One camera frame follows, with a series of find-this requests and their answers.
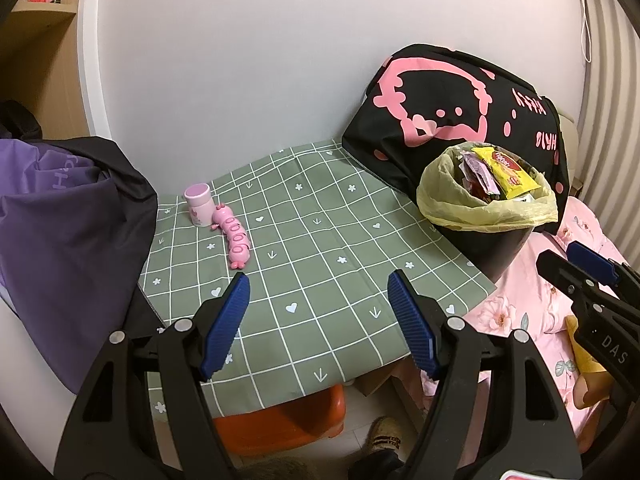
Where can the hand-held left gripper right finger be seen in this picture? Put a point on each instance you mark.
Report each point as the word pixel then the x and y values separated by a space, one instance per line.
pixel 412 327

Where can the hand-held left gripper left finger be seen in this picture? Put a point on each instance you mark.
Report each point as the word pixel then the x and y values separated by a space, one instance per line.
pixel 225 330

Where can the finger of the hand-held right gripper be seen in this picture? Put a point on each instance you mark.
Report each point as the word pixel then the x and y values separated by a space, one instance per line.
pixel 595 265
pixel 565 275

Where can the black trash bin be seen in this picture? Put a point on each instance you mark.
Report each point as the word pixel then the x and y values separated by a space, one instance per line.
pixel 490 250

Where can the yellow wafer packet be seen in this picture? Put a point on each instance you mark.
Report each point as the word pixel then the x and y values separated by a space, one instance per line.
pixel 510 172

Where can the person's right hand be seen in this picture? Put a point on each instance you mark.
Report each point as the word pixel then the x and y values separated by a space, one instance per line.
pixel 592 390

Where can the yellow cloth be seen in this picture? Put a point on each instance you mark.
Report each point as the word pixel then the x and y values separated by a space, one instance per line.
pixel 582 360

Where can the cardboard box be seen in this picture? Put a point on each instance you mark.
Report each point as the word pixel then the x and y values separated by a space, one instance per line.
pixel 375 382

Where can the pink floral bed sheet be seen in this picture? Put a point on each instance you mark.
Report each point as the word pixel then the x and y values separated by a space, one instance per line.
pixel 505 310

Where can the pink caterpillar toy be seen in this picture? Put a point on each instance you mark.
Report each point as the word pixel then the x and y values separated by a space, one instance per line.
pixel 235 240

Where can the green checked tablecloth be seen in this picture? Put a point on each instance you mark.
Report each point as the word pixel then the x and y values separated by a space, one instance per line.
pixel 310 260

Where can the brown fuzzy slipper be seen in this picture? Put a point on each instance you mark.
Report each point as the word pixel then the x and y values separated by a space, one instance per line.
pixel 385 435

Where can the orange plastic stool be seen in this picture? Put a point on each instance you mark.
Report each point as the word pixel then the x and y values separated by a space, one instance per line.
pixel 290 420

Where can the pink bottle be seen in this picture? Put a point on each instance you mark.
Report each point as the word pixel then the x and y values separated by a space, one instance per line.
pixel 197 205

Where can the white pleated curtain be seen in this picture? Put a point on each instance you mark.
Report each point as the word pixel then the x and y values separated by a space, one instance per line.
pixel 615 125

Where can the black cushion pink print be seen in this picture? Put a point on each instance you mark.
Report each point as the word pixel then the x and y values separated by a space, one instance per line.
pixel 400 152

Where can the purple and black jacket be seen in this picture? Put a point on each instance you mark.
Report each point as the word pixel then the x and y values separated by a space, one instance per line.
pixel 65 240

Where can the wooden shelf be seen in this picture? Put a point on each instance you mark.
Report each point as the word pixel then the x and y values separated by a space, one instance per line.
pixel 35 60

